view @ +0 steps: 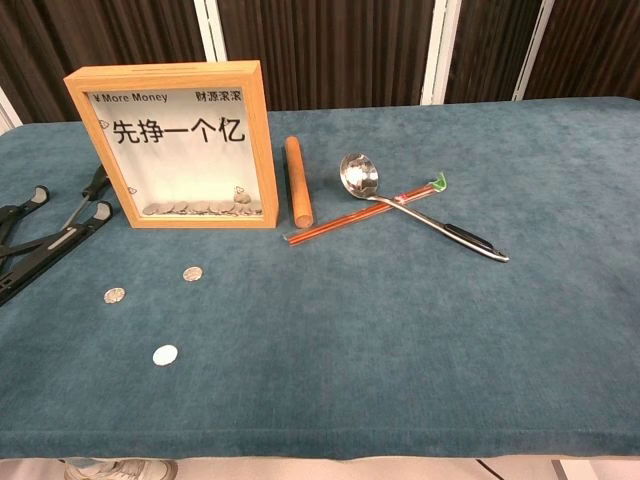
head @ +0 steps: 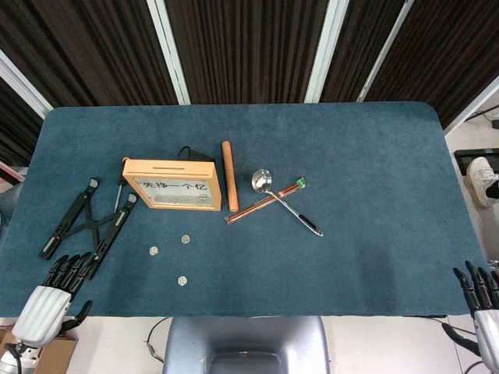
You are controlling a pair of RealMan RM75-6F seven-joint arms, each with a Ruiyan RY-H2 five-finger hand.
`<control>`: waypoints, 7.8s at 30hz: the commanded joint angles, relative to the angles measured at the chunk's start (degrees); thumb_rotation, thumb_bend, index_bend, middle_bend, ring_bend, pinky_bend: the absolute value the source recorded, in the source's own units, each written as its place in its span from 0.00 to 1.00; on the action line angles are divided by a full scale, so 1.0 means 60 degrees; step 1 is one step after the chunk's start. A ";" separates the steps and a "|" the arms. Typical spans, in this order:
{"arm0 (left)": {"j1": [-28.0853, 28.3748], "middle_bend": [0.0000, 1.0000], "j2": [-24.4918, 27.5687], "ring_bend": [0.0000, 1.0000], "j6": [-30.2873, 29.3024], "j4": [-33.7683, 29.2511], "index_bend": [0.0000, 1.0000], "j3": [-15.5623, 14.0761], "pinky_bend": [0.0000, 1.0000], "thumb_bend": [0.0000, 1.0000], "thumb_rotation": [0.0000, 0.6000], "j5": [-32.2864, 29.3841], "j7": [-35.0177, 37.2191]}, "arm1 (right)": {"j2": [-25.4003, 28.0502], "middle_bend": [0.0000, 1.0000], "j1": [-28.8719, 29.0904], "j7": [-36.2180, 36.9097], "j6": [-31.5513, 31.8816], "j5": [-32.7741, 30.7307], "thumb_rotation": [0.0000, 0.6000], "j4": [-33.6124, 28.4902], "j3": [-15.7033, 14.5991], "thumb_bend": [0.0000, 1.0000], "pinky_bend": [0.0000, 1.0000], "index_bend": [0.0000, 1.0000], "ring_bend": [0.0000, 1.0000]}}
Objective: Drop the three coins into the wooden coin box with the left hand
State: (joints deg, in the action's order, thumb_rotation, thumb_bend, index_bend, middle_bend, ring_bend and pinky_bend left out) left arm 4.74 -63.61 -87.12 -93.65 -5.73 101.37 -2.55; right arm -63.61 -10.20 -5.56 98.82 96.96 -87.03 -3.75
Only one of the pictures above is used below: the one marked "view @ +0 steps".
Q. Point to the red chopsticks in clear sleeve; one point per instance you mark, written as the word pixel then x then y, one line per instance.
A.
pixel 340 220

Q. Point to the white partition post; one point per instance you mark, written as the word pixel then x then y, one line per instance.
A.
pixel 535 50
pixel 212 30
pixel 7 115
pixel 440 50

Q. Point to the heap of silver coins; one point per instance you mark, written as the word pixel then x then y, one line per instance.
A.
pixel 200 207

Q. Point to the wooden framed money box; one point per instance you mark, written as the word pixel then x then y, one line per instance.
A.
pixel 175 165

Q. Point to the steel ladle with black grip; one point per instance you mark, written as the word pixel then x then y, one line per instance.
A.
pixel 359 175

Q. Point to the blue table cloth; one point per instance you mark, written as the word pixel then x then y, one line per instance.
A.
pixel 350 325

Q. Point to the black folding laptop stand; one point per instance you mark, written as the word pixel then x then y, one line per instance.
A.
pixel 75 232

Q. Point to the wooden rolling pin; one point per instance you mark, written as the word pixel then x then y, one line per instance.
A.
pixel 298 180

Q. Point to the silver coin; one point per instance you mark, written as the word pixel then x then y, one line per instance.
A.
pixel 114 295
pixel 192 274
pixel 165 355

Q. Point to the beige sneaker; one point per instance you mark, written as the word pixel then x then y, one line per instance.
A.
pixel 125 470

